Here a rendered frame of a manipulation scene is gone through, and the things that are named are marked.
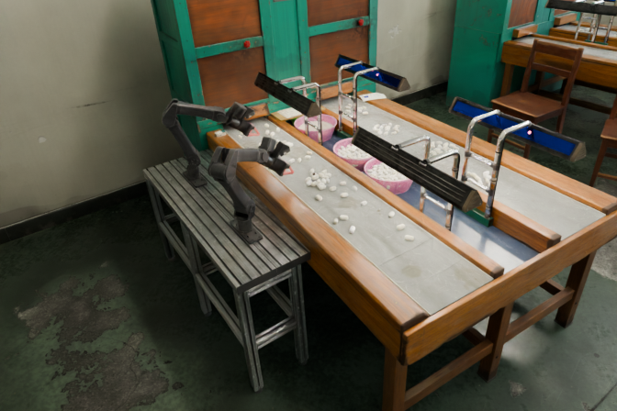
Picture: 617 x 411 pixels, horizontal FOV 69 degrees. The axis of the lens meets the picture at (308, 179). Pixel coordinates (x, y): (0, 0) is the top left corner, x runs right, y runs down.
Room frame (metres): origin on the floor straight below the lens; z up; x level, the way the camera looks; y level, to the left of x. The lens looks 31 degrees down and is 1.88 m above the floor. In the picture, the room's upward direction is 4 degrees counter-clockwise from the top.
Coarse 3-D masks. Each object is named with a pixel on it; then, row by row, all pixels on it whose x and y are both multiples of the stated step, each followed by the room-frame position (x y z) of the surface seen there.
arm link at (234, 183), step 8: (216, 168) 1.54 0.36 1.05; (224, 168) 1.53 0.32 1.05; (216, 176) 1.54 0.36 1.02; (224, 184) 1.56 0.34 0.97; (232, 184) 1.56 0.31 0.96; (240, 184) 1.61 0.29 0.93; (232, 192) 1.57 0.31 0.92; (240, 192) 1.60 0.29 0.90; (232, 200) 1.61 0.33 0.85; (240, 200) 1.60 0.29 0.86; (248, 200) 1.63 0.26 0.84; (240, 208) 1.62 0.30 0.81; (248, 208) 1.62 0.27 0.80
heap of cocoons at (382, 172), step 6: (378, 168) 2.00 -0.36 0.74; (384, 168) 2.02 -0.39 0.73; (390, 168) 2.01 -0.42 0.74; (372, 174) 1.94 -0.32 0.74; (378, 174) 1.95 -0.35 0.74; (384, 174) 1.95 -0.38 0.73; (390, 174) 1.95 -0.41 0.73; (396, 174) 1.94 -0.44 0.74; (384, 180) 1.88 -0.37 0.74; (390, 180) 1.89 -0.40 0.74; (396, 180) 1.88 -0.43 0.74
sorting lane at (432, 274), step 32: (256, 128) 2.61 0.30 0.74; (288, 160) 2.16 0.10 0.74; (320, 160) 2.14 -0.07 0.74; (320, 192) 1.82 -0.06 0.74; (352, 192) 1.80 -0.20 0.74; (352, 224) 1.54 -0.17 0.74; (384, 224) 1.53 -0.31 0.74; (416, 224) 1.51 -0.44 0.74; (384, 256) 1.33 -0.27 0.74; (416, 256) 1.32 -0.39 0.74; (448, 256) 1.30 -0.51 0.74; (416, 288) 1.15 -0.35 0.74; (448, 288) 1.14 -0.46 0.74
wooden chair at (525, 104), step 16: (544, 48) 3.60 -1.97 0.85; (560, 48) 3.49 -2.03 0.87; (576, 48) 3.39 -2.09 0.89; (528, 64) 3.67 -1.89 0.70; (576, 64) 3.33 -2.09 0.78; (528, 80) 3.66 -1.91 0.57; (512, 96) 3.57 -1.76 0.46; (528, 96) 3.55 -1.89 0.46; (512, 112) 3.34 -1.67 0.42; (528, 112) 3.23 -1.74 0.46; (544, 112) 3.21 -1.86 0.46; (560, 112) 3.31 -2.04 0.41; (560, 128) 3.32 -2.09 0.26; (512, 144) 3.29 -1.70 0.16; (528, 144) 3.17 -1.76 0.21
